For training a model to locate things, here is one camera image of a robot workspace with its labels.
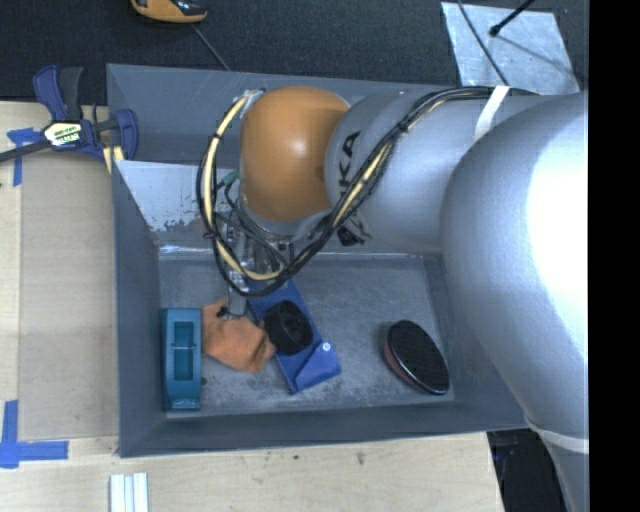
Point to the black round disc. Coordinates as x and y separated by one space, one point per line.
290 327

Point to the orange cloth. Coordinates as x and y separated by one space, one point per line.
235 340

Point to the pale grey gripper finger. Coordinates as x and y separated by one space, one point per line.
238 305

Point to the black oval brush, red edge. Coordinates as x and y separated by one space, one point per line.
417 357

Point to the grey metal bin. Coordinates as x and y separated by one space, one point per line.
360 310

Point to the blue flat pouch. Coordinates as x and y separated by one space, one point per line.
310 365

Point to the pale wood flat board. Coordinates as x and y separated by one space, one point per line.
65 280

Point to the teal plastic block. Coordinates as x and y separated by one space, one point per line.
182 357

